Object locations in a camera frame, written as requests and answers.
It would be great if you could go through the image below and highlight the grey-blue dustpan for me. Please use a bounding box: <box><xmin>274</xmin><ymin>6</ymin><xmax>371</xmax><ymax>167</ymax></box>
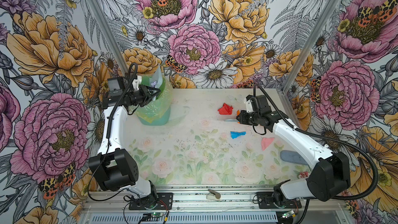
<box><xmin>150</xmin><ymin>66</ymin><xmax>163</xmax><ymax>89</ymax></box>

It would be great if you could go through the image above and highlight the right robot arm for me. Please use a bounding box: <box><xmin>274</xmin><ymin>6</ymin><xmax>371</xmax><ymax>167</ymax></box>
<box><xmin>236</xmin><ymin>95</ymin><xmax>350</xmax><ymax>207</ymax></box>

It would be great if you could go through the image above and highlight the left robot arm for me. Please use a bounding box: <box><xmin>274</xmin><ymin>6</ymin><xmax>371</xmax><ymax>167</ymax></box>
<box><xmin>89</xmin><ymin>76</ymin><xmax>161</xmax><ymax>208</ymax></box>

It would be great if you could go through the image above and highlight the green bin with bag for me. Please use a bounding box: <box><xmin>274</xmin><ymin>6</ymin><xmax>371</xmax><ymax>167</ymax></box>
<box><xmin>135</xmin><ymin>76</ymin><xmax>173</xmax><ymax>126</ymax></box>

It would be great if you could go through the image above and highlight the pink paper scrap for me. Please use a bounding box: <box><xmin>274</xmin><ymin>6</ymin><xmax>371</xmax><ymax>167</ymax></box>
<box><xmin>261</xmin><ymin>138</ymin><xmax>275</xmax><ymax>151</ymax></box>

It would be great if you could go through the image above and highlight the red paper scrap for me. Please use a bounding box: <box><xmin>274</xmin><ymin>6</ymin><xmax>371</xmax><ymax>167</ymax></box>
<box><xmin>218</xmin><ymin>103</ymin><xmax>233</xmax><ymax>115</ymax></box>

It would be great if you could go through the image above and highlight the blue paper scrap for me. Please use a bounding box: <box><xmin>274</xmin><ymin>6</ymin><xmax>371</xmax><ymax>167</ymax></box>
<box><xmin>230</xmin><ymin>131</ymin><xmax>246</xmax><ymax>139</ymax></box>

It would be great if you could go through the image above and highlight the blue-grey oval case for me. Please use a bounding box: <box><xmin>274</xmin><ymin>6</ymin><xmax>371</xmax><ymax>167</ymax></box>
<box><xmin>280</xmin><ymin>150</ymin><xmax>308</xmax><ymax>166</ymax></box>

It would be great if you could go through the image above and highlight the small pink toy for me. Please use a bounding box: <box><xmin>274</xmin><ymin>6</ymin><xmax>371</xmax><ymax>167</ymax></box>
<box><xmin>298</xmin><ymin>171</ymin><xmax>309</xmax><ymax>179</ymax></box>

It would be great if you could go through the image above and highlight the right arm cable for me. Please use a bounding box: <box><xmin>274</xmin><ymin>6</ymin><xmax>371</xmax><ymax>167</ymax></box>
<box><xmin>253</xmin><ymin>82</ymin><xmax>379</xmax><ymax>201</ymax></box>

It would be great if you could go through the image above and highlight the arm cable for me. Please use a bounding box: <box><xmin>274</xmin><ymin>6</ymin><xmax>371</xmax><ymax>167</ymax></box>
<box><xmin>86</xmin><ymin>62</ymin><xmax>139</xmax><ymax>202</ymax></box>
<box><xmin>253</xmin><ymin>82</ymin><xmax>379</xmax><ymax>201</ymax></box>

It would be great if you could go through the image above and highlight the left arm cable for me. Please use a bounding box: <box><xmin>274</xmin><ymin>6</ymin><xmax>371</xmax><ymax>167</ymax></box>
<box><xmin>86</xmin><ymin>62</ymin><xmax>139</xmax><ymax>202</ymax></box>

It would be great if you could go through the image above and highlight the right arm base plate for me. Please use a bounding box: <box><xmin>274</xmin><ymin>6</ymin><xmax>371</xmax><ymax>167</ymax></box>
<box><xmin>252</xmin><ymin>191</ymin><xmax>302</xmax><ymax>209</ymax></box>

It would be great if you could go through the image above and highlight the beige clip on rail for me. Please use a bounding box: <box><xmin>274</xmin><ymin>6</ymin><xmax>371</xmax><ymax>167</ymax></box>
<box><xmin>206</xmin><ymin>189</ymin><xmax>221</xmax><ymax>201</ymax></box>

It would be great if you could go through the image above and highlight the aluminium rail frame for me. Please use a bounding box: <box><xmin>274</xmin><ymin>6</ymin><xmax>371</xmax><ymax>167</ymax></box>
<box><xmin>78</xmin><ymin>185</ymin><xmax>353</xmax><ymax>224</ymax></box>

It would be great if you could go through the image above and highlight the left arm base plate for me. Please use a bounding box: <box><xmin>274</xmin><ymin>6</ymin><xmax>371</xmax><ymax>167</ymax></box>
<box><xmin>128</xmin><ymin>193</ymin><xmax>174</xmax><ymax>211</ymax></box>

